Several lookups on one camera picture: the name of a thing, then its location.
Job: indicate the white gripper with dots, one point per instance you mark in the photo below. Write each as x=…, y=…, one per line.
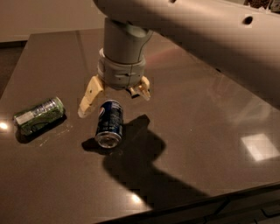
x=122, y=73

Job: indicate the blue pepsi can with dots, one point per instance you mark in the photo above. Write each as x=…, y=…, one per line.
x=109, y=131

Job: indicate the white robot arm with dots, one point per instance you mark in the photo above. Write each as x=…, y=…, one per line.
x=240, y=41

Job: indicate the green soda can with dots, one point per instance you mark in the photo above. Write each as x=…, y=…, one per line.
x=34, y=119

